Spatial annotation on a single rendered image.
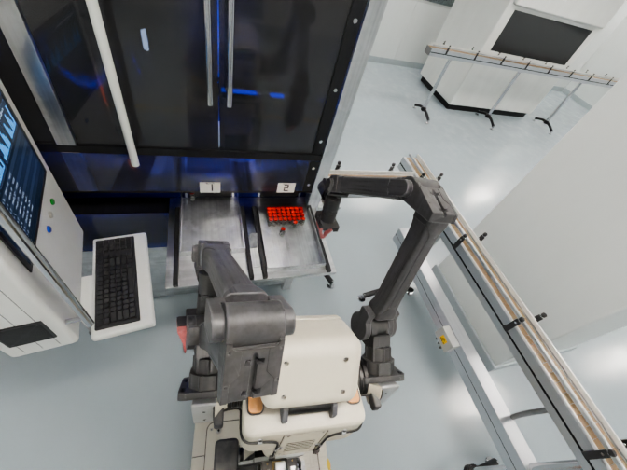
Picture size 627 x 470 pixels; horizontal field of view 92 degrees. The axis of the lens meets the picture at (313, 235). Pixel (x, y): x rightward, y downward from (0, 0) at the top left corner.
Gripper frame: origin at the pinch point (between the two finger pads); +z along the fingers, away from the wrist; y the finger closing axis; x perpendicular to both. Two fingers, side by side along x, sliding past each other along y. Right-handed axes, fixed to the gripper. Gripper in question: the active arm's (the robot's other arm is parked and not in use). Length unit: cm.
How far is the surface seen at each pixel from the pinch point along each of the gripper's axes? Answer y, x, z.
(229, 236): 21.2, 33.7, 17.4
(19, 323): -18, 93, 10
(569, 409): -74, -82, 26
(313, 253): 8.9, -2.8, 19.1
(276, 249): 12.4, 14.1, 18.6
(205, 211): 37, 43, 15
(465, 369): -41, -84, 66
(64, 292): -17, 80, 0
